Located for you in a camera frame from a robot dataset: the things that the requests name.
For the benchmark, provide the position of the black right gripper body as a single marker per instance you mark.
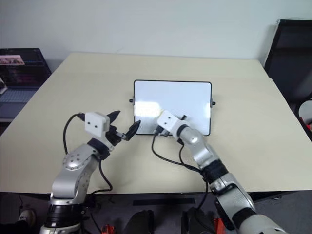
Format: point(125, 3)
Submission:
point(184, 117)

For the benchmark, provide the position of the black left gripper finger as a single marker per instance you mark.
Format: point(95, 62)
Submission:
point(133, 129)
point(113, 117)

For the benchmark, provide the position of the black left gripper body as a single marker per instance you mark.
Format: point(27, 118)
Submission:
point(113, 137)

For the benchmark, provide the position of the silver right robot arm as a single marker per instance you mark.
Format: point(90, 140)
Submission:
point(195, 139)

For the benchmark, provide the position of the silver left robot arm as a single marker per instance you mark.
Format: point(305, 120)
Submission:
point(73, 175)

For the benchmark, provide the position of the black framed small whiteboard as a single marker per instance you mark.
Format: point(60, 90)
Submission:
point(170, 97)

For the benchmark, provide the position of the black bar under table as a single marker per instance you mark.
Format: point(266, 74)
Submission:
point(163, 201)

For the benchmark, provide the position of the narrow dark rounded shape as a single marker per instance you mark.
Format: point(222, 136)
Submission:
point(141, 223)

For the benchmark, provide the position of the small orange red part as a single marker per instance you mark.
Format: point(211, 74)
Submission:
point(219, 223)
point(107, 229)

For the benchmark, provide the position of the open grey laptop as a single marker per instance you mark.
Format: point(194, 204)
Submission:
point(19, 70)

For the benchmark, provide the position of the wide dark rounded shape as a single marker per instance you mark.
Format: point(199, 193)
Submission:
point(197, 221)

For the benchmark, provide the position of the black office chair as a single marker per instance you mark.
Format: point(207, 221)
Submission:
point(290, 58)

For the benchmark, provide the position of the white rounded object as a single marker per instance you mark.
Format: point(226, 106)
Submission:
point(306, 109)

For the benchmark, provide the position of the red object at floor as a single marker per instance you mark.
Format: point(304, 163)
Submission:
point(308, 124)

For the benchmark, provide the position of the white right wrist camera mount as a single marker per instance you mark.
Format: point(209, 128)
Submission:
point(169, 122)

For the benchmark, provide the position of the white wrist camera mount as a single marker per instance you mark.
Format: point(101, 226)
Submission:
point(96, 124)
point(169, 122)

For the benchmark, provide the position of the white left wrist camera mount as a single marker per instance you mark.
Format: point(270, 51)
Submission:
point(96, 124)

